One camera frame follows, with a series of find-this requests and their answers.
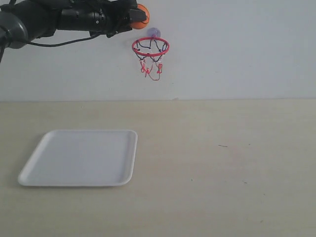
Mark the white plastic tray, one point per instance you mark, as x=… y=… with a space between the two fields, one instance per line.
x=81 y=158

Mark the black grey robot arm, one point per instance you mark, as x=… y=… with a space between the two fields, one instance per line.
x=23 y=22

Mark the red mini basketball hoop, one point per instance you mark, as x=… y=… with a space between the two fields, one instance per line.
x=150 y=52

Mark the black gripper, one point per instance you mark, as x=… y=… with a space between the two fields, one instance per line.
x=102 y=17

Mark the small orange basketball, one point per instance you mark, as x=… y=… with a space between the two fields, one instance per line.
x=140 y=17

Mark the clear purple suction cup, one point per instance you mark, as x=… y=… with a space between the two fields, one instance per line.
x=153 y=33

